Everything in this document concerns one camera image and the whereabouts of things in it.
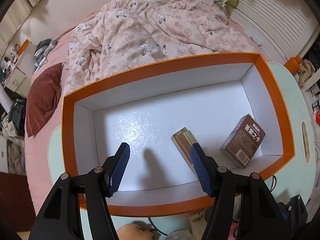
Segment beige plush doll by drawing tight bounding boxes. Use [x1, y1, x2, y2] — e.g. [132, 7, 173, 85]
[117, 223, 155, 240]

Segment mint green lap table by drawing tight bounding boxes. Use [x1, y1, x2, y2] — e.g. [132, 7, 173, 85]
[48, 62, 317, 240]

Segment black charging cable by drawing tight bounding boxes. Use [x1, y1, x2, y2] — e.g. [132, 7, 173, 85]
[147, 216, 168, 236]

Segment orange cardboard storage box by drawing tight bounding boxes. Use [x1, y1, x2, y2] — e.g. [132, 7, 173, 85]
[62, 53, 295, 217]

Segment orange box on cabinet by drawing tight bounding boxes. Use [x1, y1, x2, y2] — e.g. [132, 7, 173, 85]
[16, 39, 30, 56]

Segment dark red pillow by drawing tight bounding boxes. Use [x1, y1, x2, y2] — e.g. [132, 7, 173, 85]
[25, 63, 63, 137]

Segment white bedside cabinet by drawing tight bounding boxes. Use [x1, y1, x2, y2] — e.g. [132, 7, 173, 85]
[3, 67, 26, 94]

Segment striped clothes pile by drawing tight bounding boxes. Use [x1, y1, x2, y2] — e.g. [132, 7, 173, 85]
[33, 38, 59, 71]

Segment white slatted wardrobe door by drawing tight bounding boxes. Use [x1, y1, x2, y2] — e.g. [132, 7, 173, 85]
[229, 0, 319, 62]

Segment brown card box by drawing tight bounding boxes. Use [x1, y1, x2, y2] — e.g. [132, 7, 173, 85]
[220, 114, 265, 168]

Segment pink floral duvet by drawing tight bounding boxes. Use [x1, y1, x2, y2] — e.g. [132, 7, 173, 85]
[64, 0, 259, 94]

